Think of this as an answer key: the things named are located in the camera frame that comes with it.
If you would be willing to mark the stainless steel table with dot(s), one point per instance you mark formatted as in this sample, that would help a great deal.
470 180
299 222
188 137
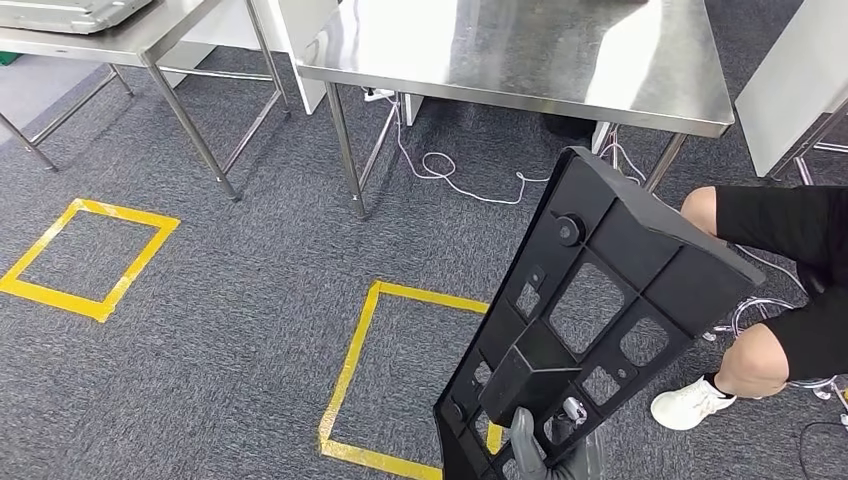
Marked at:
146 40

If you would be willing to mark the white power strip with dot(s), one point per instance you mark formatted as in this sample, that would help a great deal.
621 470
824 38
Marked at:
379 94

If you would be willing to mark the white panel table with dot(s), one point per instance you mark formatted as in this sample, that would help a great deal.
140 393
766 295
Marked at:
788 79

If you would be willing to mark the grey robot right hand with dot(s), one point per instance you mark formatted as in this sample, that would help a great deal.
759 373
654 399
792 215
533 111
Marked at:
526 440

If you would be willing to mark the stainless steel workbench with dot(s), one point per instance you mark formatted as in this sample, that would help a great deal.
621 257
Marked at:
530 60

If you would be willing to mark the grey metal tray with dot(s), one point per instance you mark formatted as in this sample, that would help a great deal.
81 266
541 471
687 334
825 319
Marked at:
66 13

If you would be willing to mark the yellow floor tape square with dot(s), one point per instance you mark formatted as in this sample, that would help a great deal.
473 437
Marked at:
126 214

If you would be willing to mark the chrome base stool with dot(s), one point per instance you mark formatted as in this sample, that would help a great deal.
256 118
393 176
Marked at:
752 306

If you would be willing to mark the black plastic plate bracket part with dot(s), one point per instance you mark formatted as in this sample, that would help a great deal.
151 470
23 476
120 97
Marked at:
649 245

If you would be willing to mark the person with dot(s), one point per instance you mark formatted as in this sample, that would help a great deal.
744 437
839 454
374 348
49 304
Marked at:
782 225

